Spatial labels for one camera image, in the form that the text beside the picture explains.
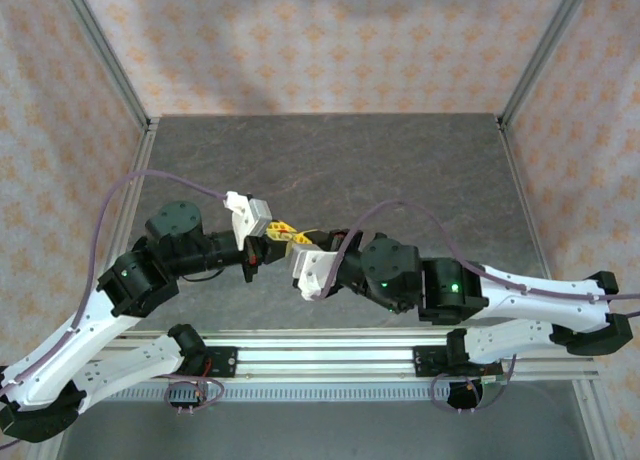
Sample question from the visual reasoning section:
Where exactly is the aluminium table edge rail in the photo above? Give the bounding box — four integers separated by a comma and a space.
79, 122, 161, 341
497, 122, 572, 340

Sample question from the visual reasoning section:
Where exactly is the aluminium frame leg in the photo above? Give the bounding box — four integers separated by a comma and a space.
29, 437, 69, 460
572, 379, 619, 460

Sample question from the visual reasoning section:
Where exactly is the grey slotted cable duct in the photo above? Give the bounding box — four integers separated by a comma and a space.
99, 385, 481, 402

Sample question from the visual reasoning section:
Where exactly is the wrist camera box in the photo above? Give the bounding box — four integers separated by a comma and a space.
223, 190, 273, 251
289, 244, 344, 301

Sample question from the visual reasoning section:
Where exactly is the aluminium frame post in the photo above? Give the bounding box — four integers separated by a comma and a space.
497, 0, 596, 131
52, 0, 162, 132

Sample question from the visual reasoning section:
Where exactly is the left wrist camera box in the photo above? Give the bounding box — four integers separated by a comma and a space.
223, 190, 273, 251

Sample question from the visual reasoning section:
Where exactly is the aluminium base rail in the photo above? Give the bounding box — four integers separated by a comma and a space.
52, 329, 601, 381

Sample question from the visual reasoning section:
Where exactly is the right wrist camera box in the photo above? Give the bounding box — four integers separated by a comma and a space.
289, 244, 344, 301

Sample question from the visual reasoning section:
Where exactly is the thin black cable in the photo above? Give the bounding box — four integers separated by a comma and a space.
179, 269, 226, 283

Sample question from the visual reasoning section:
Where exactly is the grey metal panel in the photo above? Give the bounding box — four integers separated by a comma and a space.
54, 399, 591, 460

